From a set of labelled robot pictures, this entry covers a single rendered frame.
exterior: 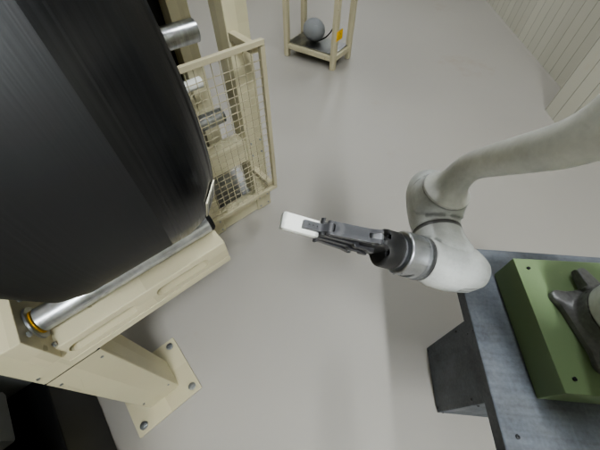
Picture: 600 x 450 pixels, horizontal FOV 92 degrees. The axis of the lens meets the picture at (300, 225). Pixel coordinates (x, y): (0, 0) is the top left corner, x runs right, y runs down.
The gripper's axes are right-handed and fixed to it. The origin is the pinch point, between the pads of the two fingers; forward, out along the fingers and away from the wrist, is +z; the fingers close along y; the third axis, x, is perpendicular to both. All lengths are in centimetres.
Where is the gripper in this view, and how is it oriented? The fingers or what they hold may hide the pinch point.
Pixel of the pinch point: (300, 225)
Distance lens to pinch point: 51.8
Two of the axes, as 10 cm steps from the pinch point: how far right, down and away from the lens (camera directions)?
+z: -9.3, -2.6, -2.7
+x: 1.8, -9.4, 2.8
